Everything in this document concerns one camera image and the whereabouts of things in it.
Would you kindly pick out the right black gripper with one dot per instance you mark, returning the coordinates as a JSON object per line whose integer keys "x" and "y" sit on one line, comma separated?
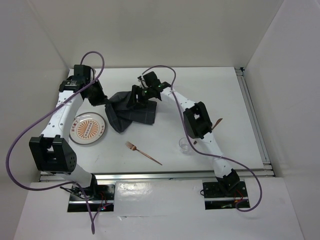
{"x": 135, "y": 90}

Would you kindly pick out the clear plastic cup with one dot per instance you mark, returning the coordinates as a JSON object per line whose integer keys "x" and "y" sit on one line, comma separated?
{"x": 184, "y": 146}

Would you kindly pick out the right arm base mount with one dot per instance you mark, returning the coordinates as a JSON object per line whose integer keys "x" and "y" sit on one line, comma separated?
{"x": 215, "y": 199}

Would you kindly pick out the aluminium rail frame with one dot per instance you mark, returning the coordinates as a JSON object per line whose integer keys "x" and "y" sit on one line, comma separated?
{"x": 224, "y": 92}

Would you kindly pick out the dark checked cloth napkin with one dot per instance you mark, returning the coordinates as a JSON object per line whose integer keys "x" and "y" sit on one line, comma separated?
{"x": 120, "y": 116}

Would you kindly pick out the copper fork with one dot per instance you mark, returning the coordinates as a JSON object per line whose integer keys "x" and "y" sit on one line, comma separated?
{"x": 132, "y": 147}

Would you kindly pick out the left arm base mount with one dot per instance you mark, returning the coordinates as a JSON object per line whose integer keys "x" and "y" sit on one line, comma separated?
{"x": 102, "y": 200}

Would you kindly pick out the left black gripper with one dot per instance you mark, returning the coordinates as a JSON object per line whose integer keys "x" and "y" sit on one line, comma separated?
{"x": 101, "y": 99}

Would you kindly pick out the orange patterned round plate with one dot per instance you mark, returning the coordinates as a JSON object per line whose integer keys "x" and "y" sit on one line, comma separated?
{"x": 87, "y": 128}

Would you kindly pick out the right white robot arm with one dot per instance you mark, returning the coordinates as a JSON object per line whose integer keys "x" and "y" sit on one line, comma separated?
{"x": 196, "y": 120}

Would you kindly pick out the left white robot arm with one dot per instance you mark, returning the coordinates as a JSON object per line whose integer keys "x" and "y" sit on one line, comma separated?
{"x": 51, "y": 150}

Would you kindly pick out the copper knife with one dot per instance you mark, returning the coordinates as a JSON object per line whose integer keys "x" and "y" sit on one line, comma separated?
{"x": 216, "y": 123}

